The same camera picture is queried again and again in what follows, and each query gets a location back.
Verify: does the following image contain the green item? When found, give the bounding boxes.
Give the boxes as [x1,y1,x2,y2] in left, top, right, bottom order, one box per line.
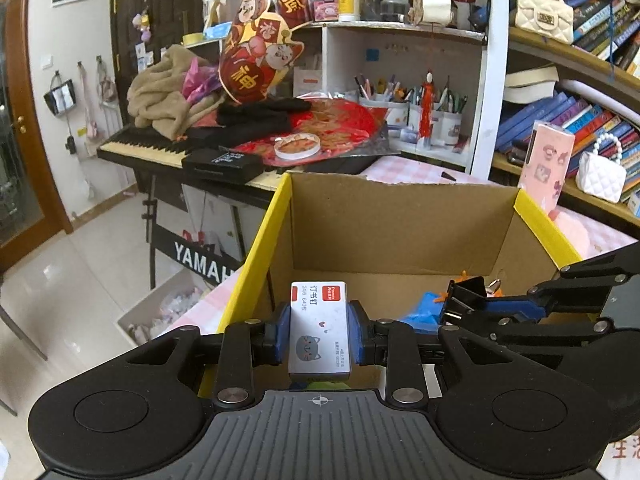
[302,379,352,392]

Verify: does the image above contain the clear tape roll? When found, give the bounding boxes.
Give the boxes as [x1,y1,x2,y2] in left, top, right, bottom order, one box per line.
[273,132,321,159]

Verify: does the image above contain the brown wooden door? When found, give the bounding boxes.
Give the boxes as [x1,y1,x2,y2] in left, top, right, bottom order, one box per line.
[0,0,75,262]

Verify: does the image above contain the clear plastic storage bin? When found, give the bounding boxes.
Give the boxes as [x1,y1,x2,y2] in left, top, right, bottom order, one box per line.
[116,269,232,347]

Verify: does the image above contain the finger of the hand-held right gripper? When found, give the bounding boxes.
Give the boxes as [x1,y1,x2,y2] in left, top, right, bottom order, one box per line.
[439,316,640,356]
[480,242,640,322]

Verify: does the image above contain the red patterned plastic bag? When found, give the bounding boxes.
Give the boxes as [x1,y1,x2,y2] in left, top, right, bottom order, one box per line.
[234,99,387,167]

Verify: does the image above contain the red dress doll figure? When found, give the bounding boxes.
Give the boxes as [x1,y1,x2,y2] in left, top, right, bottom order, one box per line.
[419,70,437,147]

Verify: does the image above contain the thick lying books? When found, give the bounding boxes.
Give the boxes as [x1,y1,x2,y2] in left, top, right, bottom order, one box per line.
[504,66,560,104]

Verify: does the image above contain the black flat box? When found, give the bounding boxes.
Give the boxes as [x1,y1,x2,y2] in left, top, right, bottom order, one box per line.
[181,146,264,187]

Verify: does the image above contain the small white cat print box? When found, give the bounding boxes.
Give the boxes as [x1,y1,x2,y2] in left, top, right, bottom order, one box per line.
[287,280,355,379]

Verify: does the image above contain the row of colourful books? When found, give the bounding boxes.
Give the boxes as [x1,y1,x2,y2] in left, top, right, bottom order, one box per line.
[495,91,640,173]

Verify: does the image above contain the pink pig plush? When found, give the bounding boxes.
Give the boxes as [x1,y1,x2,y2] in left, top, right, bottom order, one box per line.
[549,207,592,257]

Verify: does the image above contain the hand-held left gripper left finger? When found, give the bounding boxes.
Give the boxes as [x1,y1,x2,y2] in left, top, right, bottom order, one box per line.
[122,304,292,407]

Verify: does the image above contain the blue plastic toy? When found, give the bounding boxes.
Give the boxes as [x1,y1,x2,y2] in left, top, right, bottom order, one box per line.
[399,290,447,334]

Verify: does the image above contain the black knit cloth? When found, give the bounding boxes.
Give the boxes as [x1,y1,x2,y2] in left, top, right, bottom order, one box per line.
[216,98,312,135]

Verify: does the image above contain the wooden bookshelf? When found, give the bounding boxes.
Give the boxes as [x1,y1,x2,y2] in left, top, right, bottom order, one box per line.
[490,0,640,233]

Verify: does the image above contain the pink small box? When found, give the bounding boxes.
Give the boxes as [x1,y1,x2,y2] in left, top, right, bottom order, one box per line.
[310,0,341,22]

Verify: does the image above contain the cream handbag pearl handle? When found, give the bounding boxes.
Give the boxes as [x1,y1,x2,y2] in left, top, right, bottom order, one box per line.
[515,0,575,45]

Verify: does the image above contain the beige fleece blanket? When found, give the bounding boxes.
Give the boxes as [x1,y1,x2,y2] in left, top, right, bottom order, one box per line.
[126,44,222,139]

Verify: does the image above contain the white pen cup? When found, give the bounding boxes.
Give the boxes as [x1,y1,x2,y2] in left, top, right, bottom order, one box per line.
[407,104,442,137]
[358,99,409,129]
[434,109,469,149]

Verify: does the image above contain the white quilted handbag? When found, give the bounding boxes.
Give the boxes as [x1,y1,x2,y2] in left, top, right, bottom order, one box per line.
[575,132,629,204]

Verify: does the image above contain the black binder clip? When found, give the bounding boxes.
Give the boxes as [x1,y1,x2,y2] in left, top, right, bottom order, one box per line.
[440,275,503,327]

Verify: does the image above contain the row of thin books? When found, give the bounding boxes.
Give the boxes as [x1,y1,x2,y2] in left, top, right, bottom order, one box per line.
[570,0,640,77]

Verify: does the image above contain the hanging grey bag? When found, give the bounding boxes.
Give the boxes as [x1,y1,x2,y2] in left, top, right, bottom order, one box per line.
[43,71,77,117]

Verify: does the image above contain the black digital piano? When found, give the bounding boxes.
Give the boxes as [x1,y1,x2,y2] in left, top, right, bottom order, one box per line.
[96,126,287,288]

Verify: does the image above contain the red gold figure decoration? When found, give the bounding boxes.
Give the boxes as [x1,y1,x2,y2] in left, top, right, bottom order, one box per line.
[218,0,306,107]

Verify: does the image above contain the pink cartoon pen holder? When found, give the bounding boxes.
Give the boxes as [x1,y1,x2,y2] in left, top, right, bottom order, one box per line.
[517,121,576,211]

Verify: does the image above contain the dark wooden door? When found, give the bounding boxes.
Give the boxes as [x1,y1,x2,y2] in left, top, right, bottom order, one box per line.
[109,0,205,83]

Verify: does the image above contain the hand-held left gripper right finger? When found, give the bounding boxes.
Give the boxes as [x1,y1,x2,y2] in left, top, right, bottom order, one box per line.
[349,300,563,407]

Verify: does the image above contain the yellow cardboard box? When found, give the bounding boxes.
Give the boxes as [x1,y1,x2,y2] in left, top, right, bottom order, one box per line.
[197,172,601,397]

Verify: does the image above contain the white shelf unit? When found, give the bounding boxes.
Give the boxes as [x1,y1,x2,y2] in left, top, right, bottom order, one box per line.
[295,21,490,177]

